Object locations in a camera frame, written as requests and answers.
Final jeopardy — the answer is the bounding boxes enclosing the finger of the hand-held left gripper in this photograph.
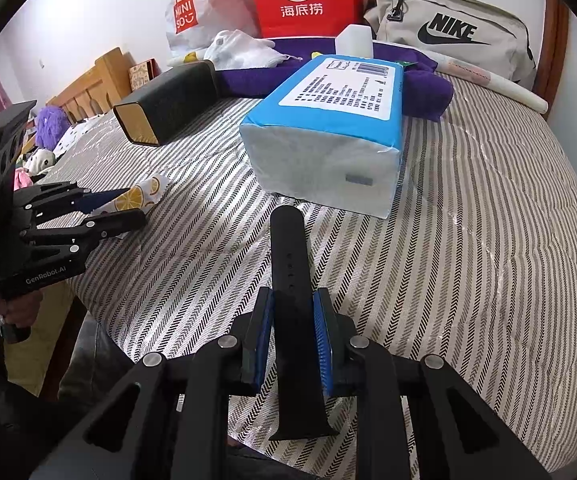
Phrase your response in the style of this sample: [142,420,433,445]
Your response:
[20,208,148,256]
[17,182,133,222]

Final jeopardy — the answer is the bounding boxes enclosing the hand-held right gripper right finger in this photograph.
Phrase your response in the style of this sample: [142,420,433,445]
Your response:
[313,288,551,480]

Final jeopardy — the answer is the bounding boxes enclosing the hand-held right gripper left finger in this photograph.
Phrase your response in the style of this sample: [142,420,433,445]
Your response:
[28,288,275,480]

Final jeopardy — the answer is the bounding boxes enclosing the lemon print packet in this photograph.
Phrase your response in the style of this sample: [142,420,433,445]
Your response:
[99,172,170,213]

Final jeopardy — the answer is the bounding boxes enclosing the black watch strap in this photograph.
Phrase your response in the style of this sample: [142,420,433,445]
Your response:
[268,206,340,442]

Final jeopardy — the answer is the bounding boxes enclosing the dark green tin box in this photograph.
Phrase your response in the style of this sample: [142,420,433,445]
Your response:
[113,60,220,147]

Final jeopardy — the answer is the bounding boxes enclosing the person's left hand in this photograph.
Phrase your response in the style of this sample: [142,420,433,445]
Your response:
[0,289,45,330]

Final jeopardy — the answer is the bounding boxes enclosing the white plush toy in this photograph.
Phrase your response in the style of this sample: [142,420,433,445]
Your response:
[23,150,56,176]

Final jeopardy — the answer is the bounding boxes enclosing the spotted white pillow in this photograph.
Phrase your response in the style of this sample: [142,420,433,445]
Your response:
[53,115,104,158]

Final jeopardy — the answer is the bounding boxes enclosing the purple plush toy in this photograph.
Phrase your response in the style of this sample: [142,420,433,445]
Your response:
[35,106,69,151]

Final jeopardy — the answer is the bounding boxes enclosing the wooden headboard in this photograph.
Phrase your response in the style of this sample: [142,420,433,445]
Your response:
[46,47,132,126]

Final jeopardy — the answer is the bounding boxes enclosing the patterned gift box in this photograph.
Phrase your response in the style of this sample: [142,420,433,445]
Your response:
[128,59,162,92]

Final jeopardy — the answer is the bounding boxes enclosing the person's jeans leg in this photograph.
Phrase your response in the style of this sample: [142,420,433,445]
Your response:
[56,310,142,401]

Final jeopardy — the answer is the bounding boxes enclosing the blue tissue pack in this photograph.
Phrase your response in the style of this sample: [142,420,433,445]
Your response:
[239,55,406,220]

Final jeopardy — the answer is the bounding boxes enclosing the purple towel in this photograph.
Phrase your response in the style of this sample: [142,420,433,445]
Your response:
[213,35,455,122]

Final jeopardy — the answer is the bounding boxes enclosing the white paper roll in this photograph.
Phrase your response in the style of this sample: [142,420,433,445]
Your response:
[166,47,549,115]

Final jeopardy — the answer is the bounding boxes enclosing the grey waist bag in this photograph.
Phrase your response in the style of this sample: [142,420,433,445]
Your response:
[363,0,539,91]

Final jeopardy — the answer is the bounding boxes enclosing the brown wooden door frame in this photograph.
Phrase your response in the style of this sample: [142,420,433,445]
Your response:
[535,0,570,121]

